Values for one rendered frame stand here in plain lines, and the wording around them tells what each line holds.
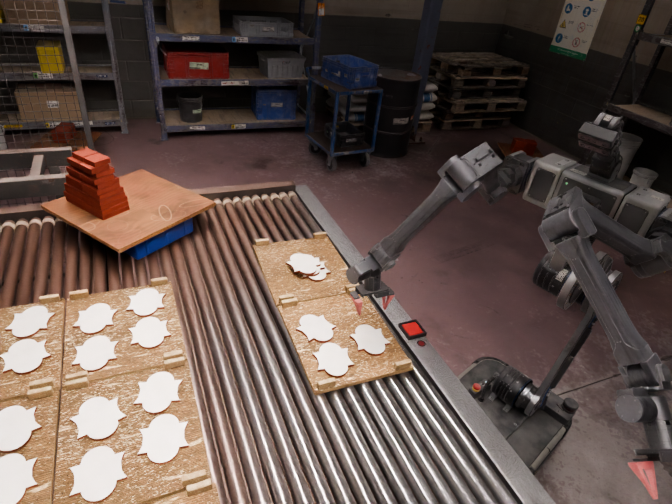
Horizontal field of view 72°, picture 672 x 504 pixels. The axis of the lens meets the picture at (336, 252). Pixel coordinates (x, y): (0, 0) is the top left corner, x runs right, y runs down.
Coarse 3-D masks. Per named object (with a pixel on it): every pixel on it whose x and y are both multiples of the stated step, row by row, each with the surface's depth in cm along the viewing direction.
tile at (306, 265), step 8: (296, 256) 193; (304, 256) 193; (288, 264) 188; (296, 264) 188; (304, 264) 188; (312, 264) 189; (320, 264) 190; (296, 272) 185; (304, 272) 184; (312, 272) 185
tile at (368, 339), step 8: (360, 328) 164; (368, 328) 165; (352, 336) 160; (360, 336) 161; (368, 336) 161; (376, 336) 162; (360, 344) 158; (368, 344) 158; (376, 344) 158; (384, 344) 159; (368, 352) 155; (376, 352) 155
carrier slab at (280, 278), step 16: (304, 240) 210; (320, 240) 211; (256, 256) 197; (272, 256) 197; (288, 256) 198; (320, 256) 201; (336, 256) 202; (272, 272) 188; (288, 272) 189; (336, 272) 192; (272, 288) 180; (288, 288) 180; (304, 288) 181; (320, 288) 182; (336, 288) 183
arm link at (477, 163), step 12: (480, 144) 123; (468, 156) 122; (480, 156) 122; (492, 156) 123; (456, 168) 122; (468, 168) 122; (480, 168) 121; (492, 168) 121; (456, 180) 123; (468, 180) 121; (480, 180) 124; (492, 180) 141; (492, 192) 152; (504, 192) 153; (492, 204) 160
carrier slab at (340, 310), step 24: (288, 312) 169; (312, 312) 170; (336, 312) 172; (336, 336) 161; (384, 336) 164; (312, 360) 151; (360, 360) 153; (384, 360) 154; (312, 384) 143; (336, 384) 144
